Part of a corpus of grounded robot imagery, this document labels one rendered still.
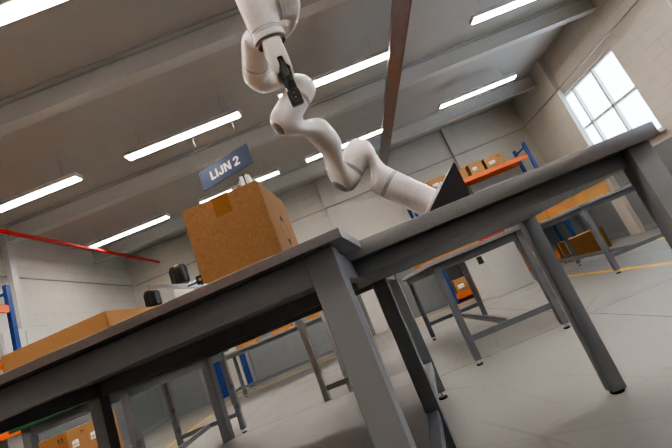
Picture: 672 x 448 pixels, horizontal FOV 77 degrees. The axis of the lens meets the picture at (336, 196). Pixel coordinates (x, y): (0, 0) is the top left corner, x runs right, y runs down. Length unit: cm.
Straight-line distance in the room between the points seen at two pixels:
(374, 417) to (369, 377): 7
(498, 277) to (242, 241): 616
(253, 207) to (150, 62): 354
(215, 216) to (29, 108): 395
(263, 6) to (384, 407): 93
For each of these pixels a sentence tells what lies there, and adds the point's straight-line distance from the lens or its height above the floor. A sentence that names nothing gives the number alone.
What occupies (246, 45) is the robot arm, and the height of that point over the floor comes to 147.
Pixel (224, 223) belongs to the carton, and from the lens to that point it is 125.
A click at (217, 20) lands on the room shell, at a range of 463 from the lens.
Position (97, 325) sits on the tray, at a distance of 104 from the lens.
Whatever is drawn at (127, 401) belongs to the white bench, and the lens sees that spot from 308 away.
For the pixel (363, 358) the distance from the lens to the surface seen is 82.
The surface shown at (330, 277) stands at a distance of 82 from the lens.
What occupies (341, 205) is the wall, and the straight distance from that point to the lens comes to 979.
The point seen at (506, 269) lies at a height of 34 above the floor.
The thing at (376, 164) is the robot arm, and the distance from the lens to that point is 171.
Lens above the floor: 68
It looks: 15 degrees up
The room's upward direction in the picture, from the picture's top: 22 degrees counter-clockwise
